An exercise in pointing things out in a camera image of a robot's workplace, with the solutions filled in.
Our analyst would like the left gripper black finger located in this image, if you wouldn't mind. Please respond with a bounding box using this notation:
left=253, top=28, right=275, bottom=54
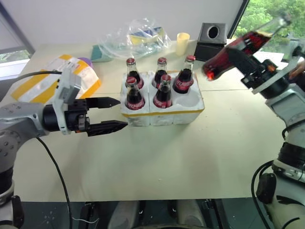
left=85, top=96, right=121, bottom=109
left=87, top=120, right=129, bottom=137

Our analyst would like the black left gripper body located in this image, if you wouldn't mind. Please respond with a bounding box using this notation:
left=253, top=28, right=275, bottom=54
left=64, top=98, right=92, bottom=134

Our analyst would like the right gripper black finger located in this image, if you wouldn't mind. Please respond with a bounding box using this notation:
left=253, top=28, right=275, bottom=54
left=225, top=47, right=263, bottom=77

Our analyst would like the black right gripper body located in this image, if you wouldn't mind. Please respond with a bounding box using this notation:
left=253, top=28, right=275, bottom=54
left=240, top=58, right=278, bottom=90

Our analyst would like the glass cola bottle red cap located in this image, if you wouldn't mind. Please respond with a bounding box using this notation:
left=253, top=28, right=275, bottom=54
left=172, top=55, right=196, bottom=94
left=153, top=74, right=173, bottom=109
left=202, top=13, right=293, bottom=82
left=125, top=58, right=145, bottom=89
left=125, top=76, right=146, bottom=111
left=153, top=57, right=169, bottom=89

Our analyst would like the black tissue box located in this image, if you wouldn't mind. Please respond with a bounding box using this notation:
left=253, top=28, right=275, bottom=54
left=194, top=22, right=227, bottom=63

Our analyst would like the white foam crate yellow tape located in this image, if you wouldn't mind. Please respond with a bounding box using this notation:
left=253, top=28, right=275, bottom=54
left=120, top=70, right=206, bottom=127

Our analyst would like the person's bare hand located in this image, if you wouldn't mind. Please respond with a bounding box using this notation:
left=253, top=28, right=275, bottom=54
left=288, top=59, right=305, bottom=81

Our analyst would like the white paper sheet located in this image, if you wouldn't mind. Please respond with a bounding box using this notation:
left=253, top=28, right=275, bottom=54
left=253, top=52, right=297, bottom=70

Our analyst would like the purple round object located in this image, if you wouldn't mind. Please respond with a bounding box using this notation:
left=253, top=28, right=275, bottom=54
left=78, top=56, right=94, bottom=69

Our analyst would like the yellow white striped bag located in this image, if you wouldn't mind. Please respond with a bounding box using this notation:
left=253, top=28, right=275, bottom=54
left=10, top=54, right=102, bottom=104

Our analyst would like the teal sponge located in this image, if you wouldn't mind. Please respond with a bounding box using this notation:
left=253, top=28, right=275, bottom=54
left=90, top=44, right=113, bottom=63

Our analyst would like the cream plastic cup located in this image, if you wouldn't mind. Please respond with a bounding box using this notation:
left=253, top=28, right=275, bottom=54
left=176, top=32, right=191, bottom=57

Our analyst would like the clear plastic bag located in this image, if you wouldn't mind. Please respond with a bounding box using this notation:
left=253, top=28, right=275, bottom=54
left=98, top=18, right=171, bottom=61

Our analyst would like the blue and yellow pack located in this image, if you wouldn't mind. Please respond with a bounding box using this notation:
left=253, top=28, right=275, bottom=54
left=128, top=26, right=165, bottom=45

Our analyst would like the grey rounded shape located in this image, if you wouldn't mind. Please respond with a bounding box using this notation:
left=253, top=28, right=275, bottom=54
left=175, top=199, right=208, bottom=229

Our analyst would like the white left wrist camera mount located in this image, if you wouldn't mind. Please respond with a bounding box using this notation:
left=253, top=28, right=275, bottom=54
left=51, top=69, right=83, bottom=135

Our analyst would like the dark window frame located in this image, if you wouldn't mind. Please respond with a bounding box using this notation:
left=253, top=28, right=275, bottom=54
left=225, top=0, right=250, bottom=39

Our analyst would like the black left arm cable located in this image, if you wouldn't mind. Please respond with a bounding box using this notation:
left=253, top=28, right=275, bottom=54
left=14, top=69, right=73, bottom=229

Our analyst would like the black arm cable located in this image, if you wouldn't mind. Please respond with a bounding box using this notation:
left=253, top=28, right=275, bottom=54
left=251, top=159, right=301, bottom=229
left=14, top=69, right=73, bottom=229

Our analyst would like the grey window frame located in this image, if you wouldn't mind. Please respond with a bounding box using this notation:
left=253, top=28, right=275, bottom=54
left=0, top=4, right=36, bottom=81

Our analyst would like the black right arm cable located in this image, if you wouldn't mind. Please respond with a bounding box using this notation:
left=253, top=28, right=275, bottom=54
left=251, top=159, right=301, bottom=229

